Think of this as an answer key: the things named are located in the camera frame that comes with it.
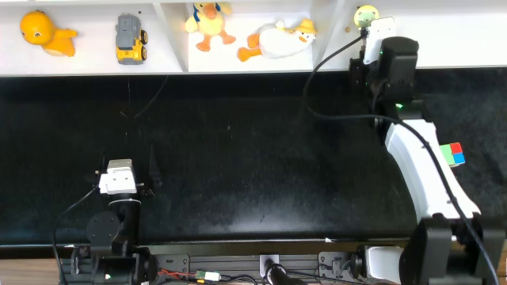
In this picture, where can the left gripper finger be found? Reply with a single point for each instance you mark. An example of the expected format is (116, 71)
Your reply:
(155, 170)
(103, 164)

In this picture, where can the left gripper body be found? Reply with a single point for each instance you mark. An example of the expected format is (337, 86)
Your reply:
(145, 190)

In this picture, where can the grey and yellow toy truck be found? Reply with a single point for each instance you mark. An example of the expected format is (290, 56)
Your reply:
(128, 39)

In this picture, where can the orange rubber duck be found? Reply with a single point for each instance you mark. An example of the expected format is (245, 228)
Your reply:
(37, 29)

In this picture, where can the yellow rattle drum toy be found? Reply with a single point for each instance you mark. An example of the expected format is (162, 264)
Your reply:
(365, 16)

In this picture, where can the many-coloured puzzle cube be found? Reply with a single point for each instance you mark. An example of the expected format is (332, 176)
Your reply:
(455, 154)

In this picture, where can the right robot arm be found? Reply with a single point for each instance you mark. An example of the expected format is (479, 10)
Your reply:
(416, 166)

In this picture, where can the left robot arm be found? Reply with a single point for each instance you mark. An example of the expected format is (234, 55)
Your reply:
(103, 229)

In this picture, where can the white shelf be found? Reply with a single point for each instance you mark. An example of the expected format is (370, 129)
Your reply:
(91, 43)

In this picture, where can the yellow plush duck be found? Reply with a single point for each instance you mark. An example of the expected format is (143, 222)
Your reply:
(210, 23)

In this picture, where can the white plush duck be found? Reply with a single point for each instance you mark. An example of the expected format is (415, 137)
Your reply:
(279, 41)

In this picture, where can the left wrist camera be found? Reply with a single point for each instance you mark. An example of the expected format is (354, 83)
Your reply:
(118, 178)

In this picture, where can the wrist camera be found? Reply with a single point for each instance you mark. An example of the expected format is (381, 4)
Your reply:
(378, 35)
(118, 178)

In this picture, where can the mounting rail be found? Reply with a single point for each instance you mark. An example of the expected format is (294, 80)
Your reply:
(245, 269)

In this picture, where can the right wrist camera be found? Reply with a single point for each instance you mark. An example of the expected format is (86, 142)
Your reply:
(378, 35)

